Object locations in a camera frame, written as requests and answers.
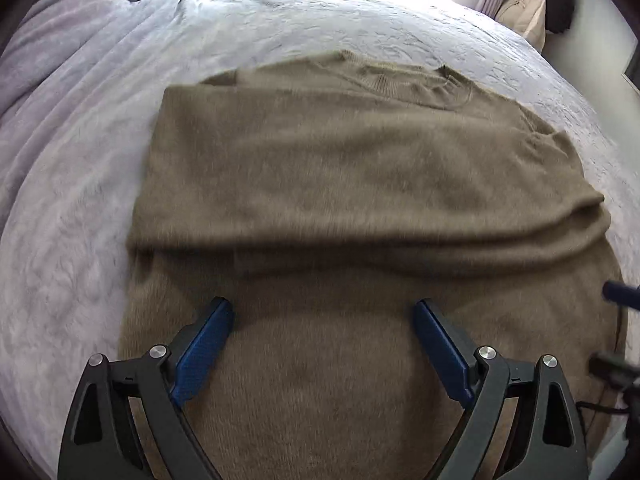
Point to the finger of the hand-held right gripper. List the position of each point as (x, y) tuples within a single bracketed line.
[(622, 294), (612, 367)]

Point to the white quilted bedspread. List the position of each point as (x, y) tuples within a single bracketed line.
[(400, 25)]

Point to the beige bag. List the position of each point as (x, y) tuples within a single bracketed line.
[(522, 12)]

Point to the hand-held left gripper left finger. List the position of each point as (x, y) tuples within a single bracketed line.
[(202, 350)]

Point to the dark panel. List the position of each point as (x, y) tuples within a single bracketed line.
[(633, 67)]

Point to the lavender fleece blanket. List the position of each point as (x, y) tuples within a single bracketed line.
[(65, 110)]

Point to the brown knit sweater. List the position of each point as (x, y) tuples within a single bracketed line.
[(350, 180)]

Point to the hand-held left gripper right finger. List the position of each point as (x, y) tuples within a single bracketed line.
[(442, 350)]

